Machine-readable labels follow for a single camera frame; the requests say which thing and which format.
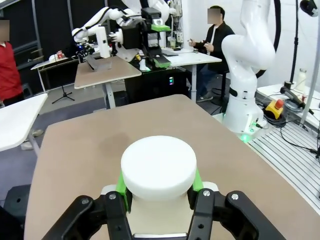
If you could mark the white round flask cap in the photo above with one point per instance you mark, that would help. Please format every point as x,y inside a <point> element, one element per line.
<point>157,162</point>

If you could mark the red can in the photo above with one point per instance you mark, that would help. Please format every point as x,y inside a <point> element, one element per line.
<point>59,55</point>

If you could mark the person in red shirt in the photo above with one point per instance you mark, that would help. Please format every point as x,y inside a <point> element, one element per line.
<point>7,70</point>

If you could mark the white bottle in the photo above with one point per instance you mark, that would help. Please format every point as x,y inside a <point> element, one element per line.
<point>301,80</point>

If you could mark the black clamp tool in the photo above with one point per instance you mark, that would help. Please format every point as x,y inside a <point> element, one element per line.
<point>295,98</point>

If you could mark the white table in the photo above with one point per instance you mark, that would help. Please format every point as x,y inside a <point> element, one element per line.
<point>15,120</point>

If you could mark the white humanoid robot arm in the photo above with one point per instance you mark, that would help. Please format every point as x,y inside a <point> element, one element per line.
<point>100,27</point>

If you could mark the black cabinet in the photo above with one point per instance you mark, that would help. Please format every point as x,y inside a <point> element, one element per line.
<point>155,85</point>

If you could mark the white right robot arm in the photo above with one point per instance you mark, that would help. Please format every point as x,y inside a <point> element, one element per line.
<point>245,62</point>

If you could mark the seated person in black jacket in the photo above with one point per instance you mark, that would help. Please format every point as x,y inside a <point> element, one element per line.
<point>220,37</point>

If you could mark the yellow emergency stop button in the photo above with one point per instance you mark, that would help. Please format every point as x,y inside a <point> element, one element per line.
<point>275,110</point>

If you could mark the small black tripod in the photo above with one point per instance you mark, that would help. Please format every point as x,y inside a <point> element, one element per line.
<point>63,95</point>

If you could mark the white desk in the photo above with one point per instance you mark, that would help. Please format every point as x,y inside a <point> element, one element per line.
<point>192,56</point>

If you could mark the slotted aluminium base plate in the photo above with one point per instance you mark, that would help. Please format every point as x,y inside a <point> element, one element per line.
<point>287,162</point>

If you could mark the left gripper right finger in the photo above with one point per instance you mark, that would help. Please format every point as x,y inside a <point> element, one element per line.
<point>207,215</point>

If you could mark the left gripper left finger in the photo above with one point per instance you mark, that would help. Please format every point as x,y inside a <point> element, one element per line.
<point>115,215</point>

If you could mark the black stool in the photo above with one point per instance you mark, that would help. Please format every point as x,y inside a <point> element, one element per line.
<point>17,202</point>

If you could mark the black lamp stand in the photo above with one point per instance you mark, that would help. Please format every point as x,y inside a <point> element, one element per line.
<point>296,37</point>

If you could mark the black device with green jaws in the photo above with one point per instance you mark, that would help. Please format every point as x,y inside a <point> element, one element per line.
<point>152,32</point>

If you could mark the brown background table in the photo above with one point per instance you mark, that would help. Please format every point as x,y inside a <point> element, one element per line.
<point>107,71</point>

